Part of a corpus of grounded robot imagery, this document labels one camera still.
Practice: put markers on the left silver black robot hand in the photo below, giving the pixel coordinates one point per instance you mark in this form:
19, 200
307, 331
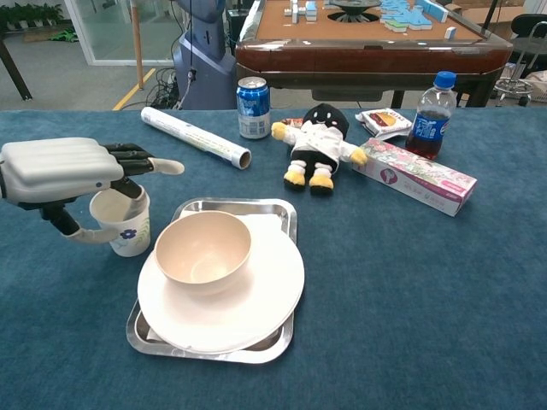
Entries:
55, 168

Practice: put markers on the flower print paper cup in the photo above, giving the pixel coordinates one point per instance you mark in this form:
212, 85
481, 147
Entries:
132, 241

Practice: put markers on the dark table leg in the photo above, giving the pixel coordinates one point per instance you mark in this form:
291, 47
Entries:
15, 72

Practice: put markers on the white framed glass partition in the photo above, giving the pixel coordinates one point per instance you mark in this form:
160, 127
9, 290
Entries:
111, 60

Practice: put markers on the white cling film roll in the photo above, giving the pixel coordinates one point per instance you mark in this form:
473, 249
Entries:
192, 134

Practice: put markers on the wooden pole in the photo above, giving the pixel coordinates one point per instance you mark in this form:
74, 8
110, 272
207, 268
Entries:
137, 42

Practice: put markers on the green potted plants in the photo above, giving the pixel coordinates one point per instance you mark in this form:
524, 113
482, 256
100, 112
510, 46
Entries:
30, 15

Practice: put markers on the beige bowl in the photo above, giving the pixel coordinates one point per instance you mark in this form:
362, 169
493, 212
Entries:
201, 256

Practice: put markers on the blue grey machine stand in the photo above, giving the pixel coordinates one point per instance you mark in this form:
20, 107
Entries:
205, 72

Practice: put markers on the blue drink can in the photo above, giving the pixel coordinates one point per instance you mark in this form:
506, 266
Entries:
253, 111

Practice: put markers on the white round plate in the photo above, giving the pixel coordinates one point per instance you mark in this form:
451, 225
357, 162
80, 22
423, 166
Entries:
239, 318

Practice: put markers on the orange snack packet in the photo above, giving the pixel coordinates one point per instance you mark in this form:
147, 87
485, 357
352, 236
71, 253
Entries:
292, 122

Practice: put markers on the black white plush doll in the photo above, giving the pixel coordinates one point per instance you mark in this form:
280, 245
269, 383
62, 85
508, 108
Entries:
318, 141

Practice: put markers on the stainless steel tray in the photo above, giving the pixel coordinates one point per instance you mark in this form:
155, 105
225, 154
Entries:
275, 343

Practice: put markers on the blue mahjong tile cluster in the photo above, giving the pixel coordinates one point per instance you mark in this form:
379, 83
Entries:
301, 10

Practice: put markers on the brown mahjong table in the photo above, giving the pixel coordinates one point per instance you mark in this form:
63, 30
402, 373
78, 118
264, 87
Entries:
363, 55

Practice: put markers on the burger print snack packet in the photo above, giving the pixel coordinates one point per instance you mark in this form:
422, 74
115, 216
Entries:
384, 120

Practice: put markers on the blue felt table cloth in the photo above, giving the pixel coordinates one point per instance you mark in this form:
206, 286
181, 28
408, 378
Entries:
384, 299

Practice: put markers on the floral cling wrap box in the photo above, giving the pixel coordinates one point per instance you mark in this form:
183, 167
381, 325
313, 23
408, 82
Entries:
419, 175

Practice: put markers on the blue cap cola bottle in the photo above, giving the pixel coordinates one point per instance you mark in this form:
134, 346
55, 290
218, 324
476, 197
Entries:
429, 124

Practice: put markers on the blue mahjong tile pile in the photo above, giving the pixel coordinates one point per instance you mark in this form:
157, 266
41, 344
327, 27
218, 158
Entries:
410, 15

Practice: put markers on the single blue mahjong tile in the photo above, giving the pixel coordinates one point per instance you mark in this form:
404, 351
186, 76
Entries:
450, 33

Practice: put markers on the chrome stool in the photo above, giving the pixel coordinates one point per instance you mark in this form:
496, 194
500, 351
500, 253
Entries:
513, 87

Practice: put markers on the black office chair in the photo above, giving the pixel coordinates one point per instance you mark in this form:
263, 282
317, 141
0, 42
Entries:
527, 25

